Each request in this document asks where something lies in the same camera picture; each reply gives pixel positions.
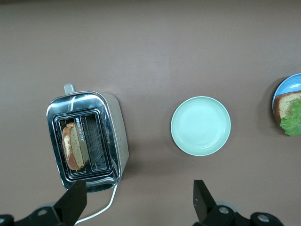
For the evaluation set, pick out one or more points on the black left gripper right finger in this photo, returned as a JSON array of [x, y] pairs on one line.
[[203, 204]]

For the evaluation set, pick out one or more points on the silver beige toaster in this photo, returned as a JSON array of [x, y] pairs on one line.
[[115, 131]]

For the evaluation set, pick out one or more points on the brown toast bread slice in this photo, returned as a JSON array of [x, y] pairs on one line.
[[75, 146], [284, 106]]

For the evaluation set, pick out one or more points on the light green round plate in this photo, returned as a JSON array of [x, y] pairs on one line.
[[200, 127]]

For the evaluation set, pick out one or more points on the blue round plate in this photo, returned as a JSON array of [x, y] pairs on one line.
[[289, 82]]

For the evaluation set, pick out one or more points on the green lettuce leaf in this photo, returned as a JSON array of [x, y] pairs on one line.
[[294, 122]]

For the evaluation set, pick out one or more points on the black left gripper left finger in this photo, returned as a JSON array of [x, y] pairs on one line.
[[73, 202]]

